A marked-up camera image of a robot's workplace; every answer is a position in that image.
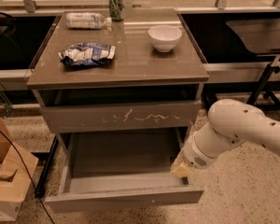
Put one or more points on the yellow foam-wrapped gripper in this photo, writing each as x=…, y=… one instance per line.
x=194, y=157

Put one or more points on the grey drawer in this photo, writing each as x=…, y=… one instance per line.
x=113, y=117
x=122, y=169

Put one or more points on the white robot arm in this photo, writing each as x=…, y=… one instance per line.
x=230, y=123

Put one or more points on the grey top drawer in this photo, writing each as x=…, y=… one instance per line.
x=113, y=117

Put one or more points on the grey drawer cabinet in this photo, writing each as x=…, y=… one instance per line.
x=138, y=73

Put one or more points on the black folding table stand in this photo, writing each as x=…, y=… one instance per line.
x=243, y=56

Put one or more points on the white ceramic bowl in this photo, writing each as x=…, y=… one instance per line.
x=164, y=37

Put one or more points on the blue white chip bag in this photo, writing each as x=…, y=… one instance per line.
x=87, y=54

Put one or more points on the brown cardboard box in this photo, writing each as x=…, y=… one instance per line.
x=16, y=166

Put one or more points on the clear plastic water bottle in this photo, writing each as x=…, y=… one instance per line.
x=87, y=20

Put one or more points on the green drink can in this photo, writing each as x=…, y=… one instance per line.
x=116, y=10

